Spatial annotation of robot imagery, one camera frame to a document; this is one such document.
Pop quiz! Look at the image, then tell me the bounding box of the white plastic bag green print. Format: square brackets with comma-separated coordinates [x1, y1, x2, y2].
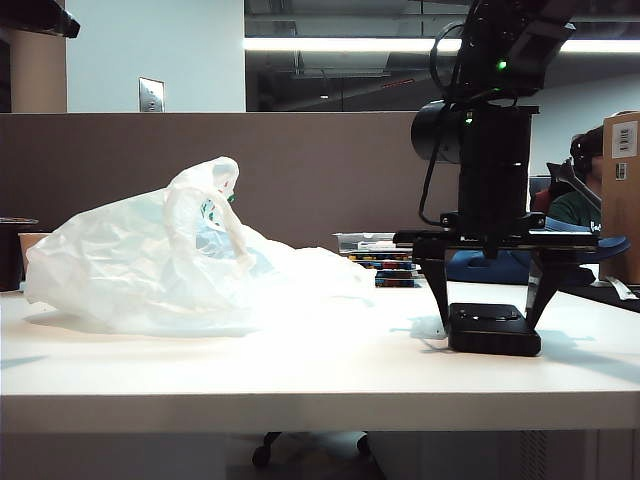
[24, 155, 377, 337]

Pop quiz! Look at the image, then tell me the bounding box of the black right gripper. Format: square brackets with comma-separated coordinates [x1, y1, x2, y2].
[392, 164, 601, 337]

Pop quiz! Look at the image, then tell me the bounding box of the seated person with headphones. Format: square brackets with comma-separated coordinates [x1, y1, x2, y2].
[547, 124, 606, 236]

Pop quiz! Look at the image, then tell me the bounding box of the brown cardboard box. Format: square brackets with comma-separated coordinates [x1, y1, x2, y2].
[599, 110, 640, 281]

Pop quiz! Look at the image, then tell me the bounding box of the metal wall plate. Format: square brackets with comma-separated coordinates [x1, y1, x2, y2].
[138, 76, 167, 113]

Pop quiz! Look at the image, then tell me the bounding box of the white paper strip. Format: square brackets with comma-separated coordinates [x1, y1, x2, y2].
[607, 277, 639, 301]

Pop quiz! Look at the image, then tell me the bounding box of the brown desk divider panel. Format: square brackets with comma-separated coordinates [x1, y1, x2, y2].
[0, 110, 518, 266]

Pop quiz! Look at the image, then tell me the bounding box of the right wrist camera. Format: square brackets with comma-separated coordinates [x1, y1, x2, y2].
[507, 17, 576, 96]

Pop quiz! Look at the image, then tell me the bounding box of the stack of colourful boxes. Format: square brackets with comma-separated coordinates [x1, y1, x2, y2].
[374, 270, 424, 290]

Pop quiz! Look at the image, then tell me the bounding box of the blue foam slipper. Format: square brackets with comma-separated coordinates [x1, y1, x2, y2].
[544, 217, 632, 261]
[443, 248, 597, 287]

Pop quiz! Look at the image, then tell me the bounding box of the red office chair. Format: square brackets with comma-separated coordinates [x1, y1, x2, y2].
[530, 188, 556, 215]

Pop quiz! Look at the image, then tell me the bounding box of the black mat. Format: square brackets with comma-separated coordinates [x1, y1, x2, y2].
[558, 280, 640, 314]

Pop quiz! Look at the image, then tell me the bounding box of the dark drink cup sealed lid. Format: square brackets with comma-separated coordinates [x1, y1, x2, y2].
[0, 217, 40, 292]

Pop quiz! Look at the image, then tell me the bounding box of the clear plastic box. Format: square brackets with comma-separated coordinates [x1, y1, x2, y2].
[332, 230, 401, 254]

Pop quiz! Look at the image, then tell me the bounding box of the black power bank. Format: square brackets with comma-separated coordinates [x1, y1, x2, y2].
[446, 302, 542, 357]

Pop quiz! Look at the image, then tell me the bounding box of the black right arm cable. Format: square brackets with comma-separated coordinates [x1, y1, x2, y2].
[418, 22, 464, 227]

